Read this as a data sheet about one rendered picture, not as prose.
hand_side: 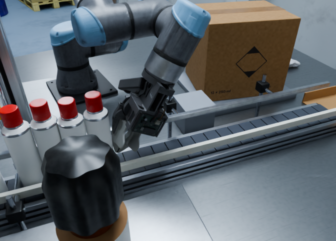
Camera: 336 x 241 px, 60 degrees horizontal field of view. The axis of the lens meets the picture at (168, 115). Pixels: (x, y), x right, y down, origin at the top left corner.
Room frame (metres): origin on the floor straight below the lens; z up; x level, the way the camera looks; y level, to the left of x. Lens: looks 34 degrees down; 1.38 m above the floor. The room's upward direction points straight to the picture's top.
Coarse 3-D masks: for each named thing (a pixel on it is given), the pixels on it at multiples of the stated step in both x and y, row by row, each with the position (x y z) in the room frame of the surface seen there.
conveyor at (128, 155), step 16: (288, 112) 0.74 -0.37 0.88; (304, 112) 0.74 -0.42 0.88; (224, 128) 0.66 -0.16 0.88; (240, 128) 0.66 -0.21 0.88; (288, 128) 0.66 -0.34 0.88; (160, 144) 0.59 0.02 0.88; (176, 144) 0.59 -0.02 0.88; (240, 144) 0.59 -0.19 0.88; (176, 160) 0.53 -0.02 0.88; (0, 208) 0.39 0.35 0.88
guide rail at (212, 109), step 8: (296, 88) 0.75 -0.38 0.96; (304, 88) 0.75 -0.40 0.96; (312, 88) 0.76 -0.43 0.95; (256, 96) 0.70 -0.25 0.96; (264, 96) 0.70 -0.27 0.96; (272, 96) 0.71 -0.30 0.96; (280, 96) 0.72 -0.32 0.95; (224, 104) 0.66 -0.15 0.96; (232, 104) 0.66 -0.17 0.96; (240, 104) 0.67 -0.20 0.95; (184, 112) 0.62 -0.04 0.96; (192, 112) 0.62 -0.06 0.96; (200, 112) 0.63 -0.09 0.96; (208, 112) 0.64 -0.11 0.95; (168, 120) 0.60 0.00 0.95; (0, 152) 0.47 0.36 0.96; (8, 152) 0.47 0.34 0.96
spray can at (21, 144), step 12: (0, 108) 0.45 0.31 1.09; (12, 108) 0.45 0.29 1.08; (12, 120) 0.44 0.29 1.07; (24, 120) 0.47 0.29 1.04; (12, 132) 0.43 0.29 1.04; (24, 132) 0.44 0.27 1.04; (12, 144) 0.43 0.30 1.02; (24, 144) 0.43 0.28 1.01; (12, 156) 0.43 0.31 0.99; (24, 156) 0.43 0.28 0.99; (36, 156) 0.45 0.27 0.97; (24, 168) 0.43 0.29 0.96; (36, 168) 0.44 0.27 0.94; (24, 180) 0.43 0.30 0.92; (36, 180) 0.43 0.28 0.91
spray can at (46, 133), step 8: (32, 104) 0.47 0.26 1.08; (40, 104) 0.47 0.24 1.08; (32, 112) 0.46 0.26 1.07; (40, 112) 0.46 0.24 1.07; (48, 112) 0.47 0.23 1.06; (32, 120) 0.47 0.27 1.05; (40, 120) 0.46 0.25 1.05; (48, 120) 0.47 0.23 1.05; (56, 120) 0.48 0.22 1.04; (32, 128) 0.45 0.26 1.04; (40, 128) 0.45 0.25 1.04; (48, 128) 0.45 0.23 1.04; (56, 128) 0.47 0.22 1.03; (40, 136) 0.45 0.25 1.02; (48, 136) 0.45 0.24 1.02; (56, 136) 0.46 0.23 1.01; (40, 144) 0.45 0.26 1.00; (48, 144) 0.45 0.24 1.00; (40, 152) 0.45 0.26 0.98
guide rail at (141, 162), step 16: (320, 112) 0.69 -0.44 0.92; (256, 128) 0.62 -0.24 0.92; (272, 128) 0.62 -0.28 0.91; (192, 144) 0.55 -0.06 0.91; (208, 144) 0.56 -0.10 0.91; (224, 144) 0.57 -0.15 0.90; (128, 160) 0.49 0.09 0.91; (144, 160) 0.50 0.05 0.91; (160, 160) 0.51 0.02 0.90; (16, 192) 0.40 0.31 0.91; (32, 192) 0.41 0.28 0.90
